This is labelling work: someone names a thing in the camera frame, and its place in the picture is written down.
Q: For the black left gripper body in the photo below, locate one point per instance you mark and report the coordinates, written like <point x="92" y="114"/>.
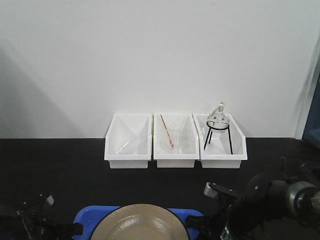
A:
<point x="28" y="223"/>

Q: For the middle white storage bin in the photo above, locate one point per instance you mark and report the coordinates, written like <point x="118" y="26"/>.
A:
<point x="188" y="151"/>

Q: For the left white storage bin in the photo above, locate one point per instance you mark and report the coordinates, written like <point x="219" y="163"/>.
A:
<point x="128" y="141"/>

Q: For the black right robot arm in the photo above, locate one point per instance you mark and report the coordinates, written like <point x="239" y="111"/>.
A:
<point x="295" y="197"/>

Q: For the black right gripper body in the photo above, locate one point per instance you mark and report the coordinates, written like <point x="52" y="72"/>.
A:
<point x="246" y="211"/>

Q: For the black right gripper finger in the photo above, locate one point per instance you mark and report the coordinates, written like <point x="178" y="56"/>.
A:
<point x="203" y="224"/>

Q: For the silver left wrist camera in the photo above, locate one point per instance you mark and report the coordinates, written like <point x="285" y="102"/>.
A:
<point x="49" y="200"/>

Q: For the black wire tripod stand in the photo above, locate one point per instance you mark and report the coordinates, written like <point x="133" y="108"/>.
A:
<point x="210" y="132"/>

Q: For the beige plate with black rim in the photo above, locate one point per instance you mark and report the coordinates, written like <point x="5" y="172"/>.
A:
<point x="141" y="221"/>

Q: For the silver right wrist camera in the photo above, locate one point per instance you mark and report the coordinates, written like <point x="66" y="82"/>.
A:
<point x="210" y="190"/>

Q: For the glass alcohol lamp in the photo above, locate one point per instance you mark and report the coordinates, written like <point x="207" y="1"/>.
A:
<point x="217" y="120"/>

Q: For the blue plastic tray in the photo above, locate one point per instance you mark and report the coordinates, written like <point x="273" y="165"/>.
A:
<point x="90" y="216"/>

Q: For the clear glass beaker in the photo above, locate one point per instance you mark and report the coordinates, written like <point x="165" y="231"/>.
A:
<point x="175" y="133"/>

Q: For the red glass stirring rod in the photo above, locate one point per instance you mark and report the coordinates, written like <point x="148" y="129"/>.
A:
<point x="167" y="132"/>

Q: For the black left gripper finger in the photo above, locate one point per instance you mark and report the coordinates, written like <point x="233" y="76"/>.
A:
<point x="69" y="230"/>

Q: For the white storage bin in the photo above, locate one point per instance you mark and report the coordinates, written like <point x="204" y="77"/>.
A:
<point x="217" y="153"/>
<point x="128" y="141"/>
<point x="188" y="151"/>

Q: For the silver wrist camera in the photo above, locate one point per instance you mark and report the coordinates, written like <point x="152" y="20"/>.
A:
<point x="210" y="190"/>
<point x="49" y="200"/>

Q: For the right white storage bin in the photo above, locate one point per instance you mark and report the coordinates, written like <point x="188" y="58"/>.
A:
<point x="217" y="153"/>

